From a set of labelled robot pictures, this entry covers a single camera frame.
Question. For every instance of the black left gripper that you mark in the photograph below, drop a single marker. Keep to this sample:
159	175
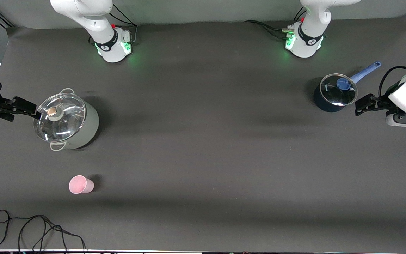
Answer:
381	103

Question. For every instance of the pink plastic cup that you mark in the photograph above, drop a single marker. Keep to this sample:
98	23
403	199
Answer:
81	185

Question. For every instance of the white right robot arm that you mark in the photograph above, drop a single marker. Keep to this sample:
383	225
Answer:
97	21

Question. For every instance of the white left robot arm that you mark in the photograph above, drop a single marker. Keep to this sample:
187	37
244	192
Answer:
312	21

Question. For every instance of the glass lid with blue knob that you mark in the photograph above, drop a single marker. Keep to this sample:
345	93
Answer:
337	93

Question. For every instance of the dark blue saucepan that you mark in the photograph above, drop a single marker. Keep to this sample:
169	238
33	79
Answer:
324	106

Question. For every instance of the glass lid with tan knob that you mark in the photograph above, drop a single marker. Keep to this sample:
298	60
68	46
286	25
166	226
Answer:
65	120

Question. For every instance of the white stock pot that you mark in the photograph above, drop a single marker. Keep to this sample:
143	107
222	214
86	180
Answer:
90	123

